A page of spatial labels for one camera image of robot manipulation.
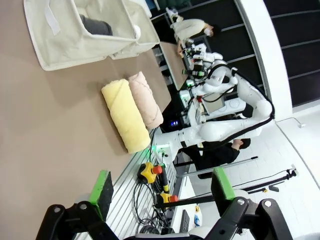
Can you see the background robot equipment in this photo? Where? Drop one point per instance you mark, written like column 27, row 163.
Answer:
column 200, row 53

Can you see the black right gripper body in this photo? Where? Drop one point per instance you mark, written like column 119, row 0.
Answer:
column 197, row 73

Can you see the black pole on floor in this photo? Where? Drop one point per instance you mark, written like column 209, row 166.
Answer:
column 275, row 178

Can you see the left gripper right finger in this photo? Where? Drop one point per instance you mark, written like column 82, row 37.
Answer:
column 222, row 190

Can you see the yellow emergency stop button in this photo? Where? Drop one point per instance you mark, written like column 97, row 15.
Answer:
column 148, row 172
column 166, row 198

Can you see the black control box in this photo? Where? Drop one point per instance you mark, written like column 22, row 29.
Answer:
column 172, row 123

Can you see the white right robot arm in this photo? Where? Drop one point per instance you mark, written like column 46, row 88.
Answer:
column 225, row 130

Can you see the grey monitor screen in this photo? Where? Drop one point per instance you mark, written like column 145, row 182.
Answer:
column 213, row 106

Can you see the cream fabric basket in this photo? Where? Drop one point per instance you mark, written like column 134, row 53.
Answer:
column 147, row 37
column 62, row 45

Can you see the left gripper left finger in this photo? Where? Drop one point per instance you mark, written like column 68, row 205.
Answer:
column 100, row 195

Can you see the yellow towel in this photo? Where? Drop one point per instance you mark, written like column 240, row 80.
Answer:
column 125, row 115

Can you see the white towel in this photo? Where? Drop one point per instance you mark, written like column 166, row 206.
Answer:
column 137, row 30

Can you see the person in beige top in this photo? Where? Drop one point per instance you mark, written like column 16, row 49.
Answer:
column 187, row 26

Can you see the aluminium pole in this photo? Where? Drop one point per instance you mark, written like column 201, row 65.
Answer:
column 225, row 166

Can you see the small black floor object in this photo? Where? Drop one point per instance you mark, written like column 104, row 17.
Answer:
column 274, row 188

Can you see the brown background table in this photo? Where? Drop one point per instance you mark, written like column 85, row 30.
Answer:
column 172, row 65

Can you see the seated person in black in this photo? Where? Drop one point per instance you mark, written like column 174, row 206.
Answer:
column 212, row 155

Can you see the black keyboard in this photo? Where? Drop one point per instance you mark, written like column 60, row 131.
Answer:
column 185, row 221

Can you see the aluminium rail platform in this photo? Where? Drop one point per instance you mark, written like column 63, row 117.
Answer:
column 125, row 197

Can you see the dark grey towel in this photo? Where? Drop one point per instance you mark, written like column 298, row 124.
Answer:
column 97, row 26

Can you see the pink towel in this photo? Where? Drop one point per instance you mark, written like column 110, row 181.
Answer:
column 147, row 100

